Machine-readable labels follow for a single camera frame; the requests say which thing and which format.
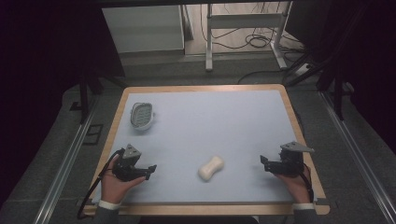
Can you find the white soap bar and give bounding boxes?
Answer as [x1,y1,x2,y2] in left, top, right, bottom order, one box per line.
[197,155,225,182]

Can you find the white metal stand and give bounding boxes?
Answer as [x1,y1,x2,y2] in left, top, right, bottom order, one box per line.
[205,0,294,73]

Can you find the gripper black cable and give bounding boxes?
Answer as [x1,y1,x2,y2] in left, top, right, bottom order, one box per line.
[299,163,316,203]
[77,148,125,220]

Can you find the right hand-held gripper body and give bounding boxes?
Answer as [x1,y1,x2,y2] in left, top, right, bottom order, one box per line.
[266,141,316,178]

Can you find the white cabinet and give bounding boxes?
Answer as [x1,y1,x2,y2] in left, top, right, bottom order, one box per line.
[102,4,186,54]

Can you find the grey soap dish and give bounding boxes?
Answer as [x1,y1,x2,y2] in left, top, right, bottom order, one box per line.
[129,102,156,132]

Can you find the black tripod stand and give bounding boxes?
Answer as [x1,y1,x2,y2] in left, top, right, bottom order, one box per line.
[284,3,372,121]

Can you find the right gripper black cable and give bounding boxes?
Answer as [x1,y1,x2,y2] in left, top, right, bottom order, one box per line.
[299,163,316,203]

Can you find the black floor cables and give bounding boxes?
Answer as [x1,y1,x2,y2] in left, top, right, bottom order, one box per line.
[199,1,307,86]

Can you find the light blue table mat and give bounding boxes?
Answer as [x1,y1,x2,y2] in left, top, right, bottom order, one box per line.
[92,89,318,205]

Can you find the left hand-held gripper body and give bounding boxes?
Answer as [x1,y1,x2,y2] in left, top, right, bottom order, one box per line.
[111,143,148,183]

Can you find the aluminium rail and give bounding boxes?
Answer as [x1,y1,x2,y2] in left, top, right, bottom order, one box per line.
[319,91,396,224]
[33,92,101,224]

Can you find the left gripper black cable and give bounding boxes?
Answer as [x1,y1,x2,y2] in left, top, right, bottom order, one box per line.
[77,148,125,220]

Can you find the black metal stand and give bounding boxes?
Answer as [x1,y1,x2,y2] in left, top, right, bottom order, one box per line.
[69,73,129,125]

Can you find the person's left hand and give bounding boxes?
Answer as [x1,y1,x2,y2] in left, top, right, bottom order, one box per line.
[100,154,147,205]

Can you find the person's right hand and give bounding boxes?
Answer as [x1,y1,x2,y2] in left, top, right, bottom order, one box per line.
[274,162,313,205]

